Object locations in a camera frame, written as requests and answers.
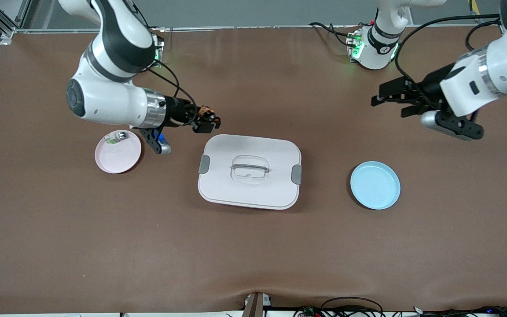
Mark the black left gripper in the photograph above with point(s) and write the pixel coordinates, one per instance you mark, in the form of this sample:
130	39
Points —
429	83

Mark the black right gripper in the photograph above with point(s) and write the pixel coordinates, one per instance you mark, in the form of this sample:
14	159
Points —
177	112

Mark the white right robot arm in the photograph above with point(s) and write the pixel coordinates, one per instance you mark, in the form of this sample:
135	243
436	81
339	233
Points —
112	94

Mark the white lidded box grey latches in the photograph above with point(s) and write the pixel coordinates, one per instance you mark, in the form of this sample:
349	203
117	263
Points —
249	189

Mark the light blue round plate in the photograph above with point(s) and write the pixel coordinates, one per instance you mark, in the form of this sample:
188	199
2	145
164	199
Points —
375	186

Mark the pink round plate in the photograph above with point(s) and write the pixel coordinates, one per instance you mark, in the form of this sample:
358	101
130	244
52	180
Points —
117	160

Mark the green push-button switch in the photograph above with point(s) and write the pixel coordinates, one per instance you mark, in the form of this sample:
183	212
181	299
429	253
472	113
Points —
117	137

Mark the aluminium table edge rail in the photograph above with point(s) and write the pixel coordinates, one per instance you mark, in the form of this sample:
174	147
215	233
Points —
258	27

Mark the metal table edge bracket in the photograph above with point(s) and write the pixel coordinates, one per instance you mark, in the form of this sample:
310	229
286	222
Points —
255	306

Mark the aluminium frame profile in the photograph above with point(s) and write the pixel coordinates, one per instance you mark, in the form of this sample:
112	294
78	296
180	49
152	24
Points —
7	30

